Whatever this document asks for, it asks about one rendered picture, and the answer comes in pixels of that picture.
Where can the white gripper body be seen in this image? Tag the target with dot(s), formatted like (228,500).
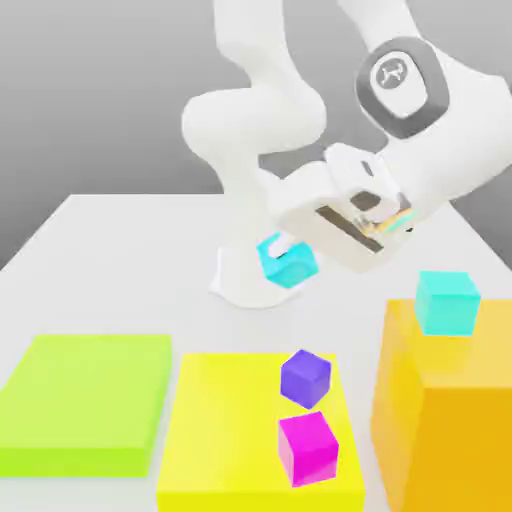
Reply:
(304,200)

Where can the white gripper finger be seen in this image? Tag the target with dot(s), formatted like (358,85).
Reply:
(280,246)

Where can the small cyan cube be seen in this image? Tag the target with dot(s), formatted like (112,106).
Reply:
(292,268)

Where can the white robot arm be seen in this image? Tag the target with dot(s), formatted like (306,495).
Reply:
(256,120)

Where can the small purple cube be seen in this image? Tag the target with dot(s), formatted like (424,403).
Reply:
(304,380)

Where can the small turquoise cube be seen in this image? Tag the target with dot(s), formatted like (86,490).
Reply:
(446,306)

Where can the small magenta cube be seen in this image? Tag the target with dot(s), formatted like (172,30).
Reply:
(308,450)

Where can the large yellow box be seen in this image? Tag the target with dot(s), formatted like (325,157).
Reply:
(224,432)

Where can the large lime green box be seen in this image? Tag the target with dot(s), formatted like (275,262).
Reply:
(80,400)

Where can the large orange box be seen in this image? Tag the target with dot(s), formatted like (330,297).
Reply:
(460,440)

